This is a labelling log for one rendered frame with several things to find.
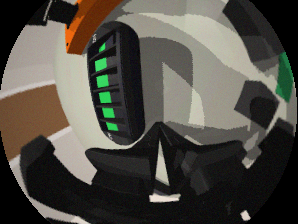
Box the green flat panel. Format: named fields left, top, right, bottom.
left=275, top=52, right=294, bottom=103

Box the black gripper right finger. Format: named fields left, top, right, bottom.
left=158, top=121, right=243, bottom=196

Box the dark grey switch panel with green rocker switches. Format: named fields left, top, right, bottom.
left=86, top=20, right=145, bottom=147

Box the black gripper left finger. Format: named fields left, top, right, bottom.
left=85, top=121, right=160, bottom=196

